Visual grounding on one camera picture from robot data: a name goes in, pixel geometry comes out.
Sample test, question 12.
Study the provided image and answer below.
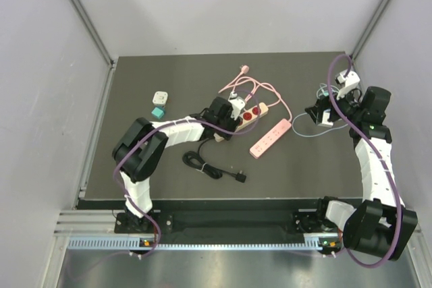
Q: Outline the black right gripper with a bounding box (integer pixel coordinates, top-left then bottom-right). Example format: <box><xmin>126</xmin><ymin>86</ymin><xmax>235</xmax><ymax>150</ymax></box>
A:
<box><xmin>305</xmin><ymin>84</ymin><xmax>365</xmax><ymax>125</ymax></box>

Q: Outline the white usb charger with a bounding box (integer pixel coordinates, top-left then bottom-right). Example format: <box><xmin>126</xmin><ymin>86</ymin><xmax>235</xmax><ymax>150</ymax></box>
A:
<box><xmin>317</xmin><ymin>109</ymin><xmax>333</xmax><ymax>128</ymax></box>

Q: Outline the beige red power strip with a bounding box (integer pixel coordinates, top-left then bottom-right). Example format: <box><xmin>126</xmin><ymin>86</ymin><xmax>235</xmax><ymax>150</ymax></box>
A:
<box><xmin>214</xmin><ymin>102</ymin><xmax>270</xmax><ymax>143</ymax></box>

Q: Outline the pink power strip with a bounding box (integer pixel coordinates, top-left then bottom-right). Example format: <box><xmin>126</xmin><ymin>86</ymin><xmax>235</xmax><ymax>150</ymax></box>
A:
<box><xmin>249</xmin><ymin>119</ymin><xmax>292</xmax><ymax>159</ymax></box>

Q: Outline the white square plug adapter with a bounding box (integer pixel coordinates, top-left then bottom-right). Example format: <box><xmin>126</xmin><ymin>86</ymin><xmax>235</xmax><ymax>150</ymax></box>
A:
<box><xmin>152</xmin><ymin>91</ymin><xmax>169</xmax><ymax>107</ymax></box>

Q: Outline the teal usb charger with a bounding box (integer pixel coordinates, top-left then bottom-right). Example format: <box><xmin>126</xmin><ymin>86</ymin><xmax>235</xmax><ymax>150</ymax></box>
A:
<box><xmin>151</xmin><ymin>107</ymin><xmax>165</xmax><ymax>120</ymax></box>

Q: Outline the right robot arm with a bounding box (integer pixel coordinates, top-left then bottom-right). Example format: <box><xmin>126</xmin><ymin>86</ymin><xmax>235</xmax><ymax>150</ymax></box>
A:
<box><xmin>305</xmin><ymin>86</ymin><xmax>418</xmax><ymax>261</ymax></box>

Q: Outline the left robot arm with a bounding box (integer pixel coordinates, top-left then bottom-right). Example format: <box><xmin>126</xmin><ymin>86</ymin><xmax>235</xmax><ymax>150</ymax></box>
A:
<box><xmin>112</xmin><ymin>96</ymin><xmax>246</xmax><ymax>232</ymax></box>

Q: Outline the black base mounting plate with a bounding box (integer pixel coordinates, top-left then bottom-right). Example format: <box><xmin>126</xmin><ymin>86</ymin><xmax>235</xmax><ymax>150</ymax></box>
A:
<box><xmin>114</xmin><ymin>198</ymin><xmax>340</xmax><ymax>243</ymax></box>

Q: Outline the light green usb cable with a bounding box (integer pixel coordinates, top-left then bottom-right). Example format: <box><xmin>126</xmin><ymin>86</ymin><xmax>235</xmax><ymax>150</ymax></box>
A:
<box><xmin>315</xmin><ymin>82</ymin><xmax>352</xmax><ymax>130</ymax></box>

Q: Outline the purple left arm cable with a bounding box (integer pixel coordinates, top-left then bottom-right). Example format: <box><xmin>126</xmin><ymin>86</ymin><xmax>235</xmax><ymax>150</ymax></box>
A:
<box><xmin>113</xmin><ymin>89</ymin><xmax>259</xmax><ymax>258</ymax></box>

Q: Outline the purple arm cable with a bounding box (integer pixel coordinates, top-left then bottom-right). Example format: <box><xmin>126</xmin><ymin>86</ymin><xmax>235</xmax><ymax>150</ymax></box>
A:
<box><xmin>113</xmin><ymin>89</ymin><xmax>259</xmax><ymax>258</ymax></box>
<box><xmin>323</xmin><ymin>53</ymin><xmax>406</xmax><ymax>267</ymax></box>

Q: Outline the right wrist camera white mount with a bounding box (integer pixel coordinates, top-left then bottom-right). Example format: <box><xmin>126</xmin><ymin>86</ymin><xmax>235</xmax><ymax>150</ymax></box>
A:
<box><xmin>335</xmin><ymin>70</ymin><xmax>360</xmax><ymax>100</ymax></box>

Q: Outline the black power cord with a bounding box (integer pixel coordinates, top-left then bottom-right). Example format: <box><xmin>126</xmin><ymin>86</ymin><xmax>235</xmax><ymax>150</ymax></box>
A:
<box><xmin>182</xmin><ymin>141</ymin><xmax>248</xmax><ymax>184</ymax></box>

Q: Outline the pink power cord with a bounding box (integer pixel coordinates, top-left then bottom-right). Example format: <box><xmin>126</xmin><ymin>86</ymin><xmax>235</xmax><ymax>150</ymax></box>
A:
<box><xmin>218</xmin><ymin>71</ymin><xmax>293</xmax><ymax>121</ymax></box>

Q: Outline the pink round wall plug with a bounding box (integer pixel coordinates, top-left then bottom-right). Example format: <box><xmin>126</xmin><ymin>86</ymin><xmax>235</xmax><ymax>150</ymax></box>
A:
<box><xmin>240</xmin><ymin>65</ymin><xmax>249</xmax><ymax>75</ymax></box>

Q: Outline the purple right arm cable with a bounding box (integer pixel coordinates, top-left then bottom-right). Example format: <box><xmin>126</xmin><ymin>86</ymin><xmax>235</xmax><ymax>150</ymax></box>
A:
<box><xmin>323</xmin><ymin>53</ymin><xmax>406</xmax><ymax>267</ymax></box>

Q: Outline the slotted grey cable duct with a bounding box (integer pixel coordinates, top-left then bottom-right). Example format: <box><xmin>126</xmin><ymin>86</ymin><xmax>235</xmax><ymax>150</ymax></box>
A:
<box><xmin>67</xmin><ymin>233</ymin><xmax>341</xmax><ymax>251</ymax></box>

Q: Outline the aluminium frame rail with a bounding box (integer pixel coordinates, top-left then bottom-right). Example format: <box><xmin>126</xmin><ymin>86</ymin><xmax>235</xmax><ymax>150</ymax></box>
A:
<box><xmin>53</xmin><ymin>208</ymin><xmax>423</xmax><ymax>245</ymax></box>

